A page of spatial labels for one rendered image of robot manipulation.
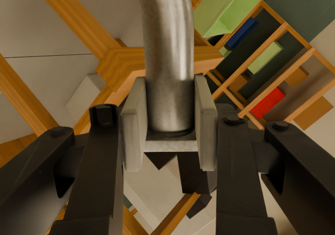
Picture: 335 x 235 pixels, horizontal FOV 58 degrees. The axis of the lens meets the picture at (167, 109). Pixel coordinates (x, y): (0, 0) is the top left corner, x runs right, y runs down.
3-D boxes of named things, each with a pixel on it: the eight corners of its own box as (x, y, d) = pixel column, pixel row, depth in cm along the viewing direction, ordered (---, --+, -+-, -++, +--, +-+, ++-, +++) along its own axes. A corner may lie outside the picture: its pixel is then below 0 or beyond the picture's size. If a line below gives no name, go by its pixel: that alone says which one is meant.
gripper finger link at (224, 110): (222, 144, 12) (300, 143, 12) (209, 102, 16) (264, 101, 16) (221, 177, 12) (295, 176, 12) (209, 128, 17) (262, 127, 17)
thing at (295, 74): (144, 110, 625) (221, 195, 588) (251, -11, 493) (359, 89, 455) (156, 105, 673) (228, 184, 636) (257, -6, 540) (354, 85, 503)
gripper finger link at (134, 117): (140, 173, 14) (124, 173, 14) (149, 118, 21) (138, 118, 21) (136, 113, 13) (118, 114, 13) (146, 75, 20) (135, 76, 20)
